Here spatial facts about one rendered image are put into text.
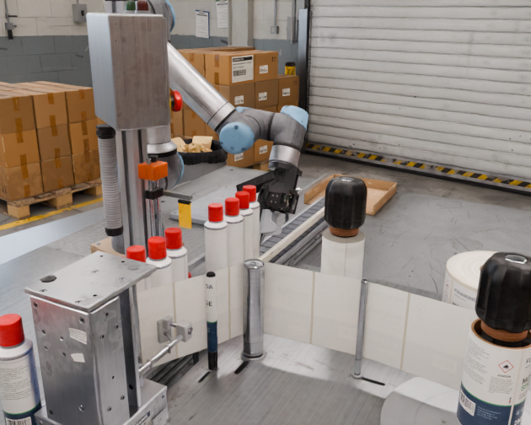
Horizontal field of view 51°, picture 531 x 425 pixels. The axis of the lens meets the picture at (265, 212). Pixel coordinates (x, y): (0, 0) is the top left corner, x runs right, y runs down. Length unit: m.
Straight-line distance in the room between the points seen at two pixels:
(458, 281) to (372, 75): 4.77
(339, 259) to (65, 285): 0.55
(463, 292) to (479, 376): 0.26
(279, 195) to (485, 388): 0.75
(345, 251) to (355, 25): 4.84
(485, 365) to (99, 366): 0.51
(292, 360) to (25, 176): 3.68
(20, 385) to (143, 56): 0.54
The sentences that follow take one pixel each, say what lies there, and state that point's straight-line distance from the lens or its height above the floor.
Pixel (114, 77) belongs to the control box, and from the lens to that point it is 0.98.
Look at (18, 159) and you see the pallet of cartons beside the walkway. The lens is 4.50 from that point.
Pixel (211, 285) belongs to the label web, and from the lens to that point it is 0.95.
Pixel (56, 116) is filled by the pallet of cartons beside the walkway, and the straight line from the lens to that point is 4.63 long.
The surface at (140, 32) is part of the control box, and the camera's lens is 0.99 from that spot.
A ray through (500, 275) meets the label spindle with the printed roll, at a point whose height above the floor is 1.17.
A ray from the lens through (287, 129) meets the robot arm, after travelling 1.43.
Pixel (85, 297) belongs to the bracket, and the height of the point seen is 1.14.
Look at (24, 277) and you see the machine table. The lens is 1.58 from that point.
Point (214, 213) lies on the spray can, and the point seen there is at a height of 1.07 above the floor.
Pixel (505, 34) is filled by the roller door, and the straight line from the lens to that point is 5.28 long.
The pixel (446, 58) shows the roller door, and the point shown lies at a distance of 5.44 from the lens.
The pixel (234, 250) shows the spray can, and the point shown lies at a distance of 1.27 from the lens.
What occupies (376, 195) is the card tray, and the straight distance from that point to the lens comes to 2.16.
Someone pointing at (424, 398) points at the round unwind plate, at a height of 0.89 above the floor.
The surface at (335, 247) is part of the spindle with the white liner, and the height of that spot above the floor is 1.05.
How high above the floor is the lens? 1.48
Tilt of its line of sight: 20 degrees down
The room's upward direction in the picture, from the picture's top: 1 degrees clockwise
